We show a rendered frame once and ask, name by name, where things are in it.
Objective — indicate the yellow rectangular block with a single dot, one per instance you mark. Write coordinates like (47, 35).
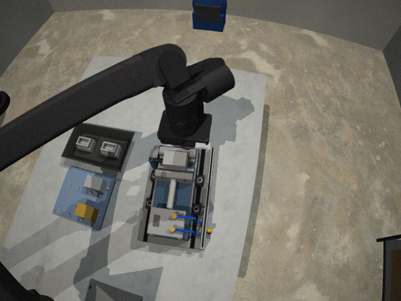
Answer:
(86, 212)

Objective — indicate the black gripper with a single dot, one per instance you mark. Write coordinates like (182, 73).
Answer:
(184, 135)

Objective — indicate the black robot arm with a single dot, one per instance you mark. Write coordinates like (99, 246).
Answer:
(186, 88)

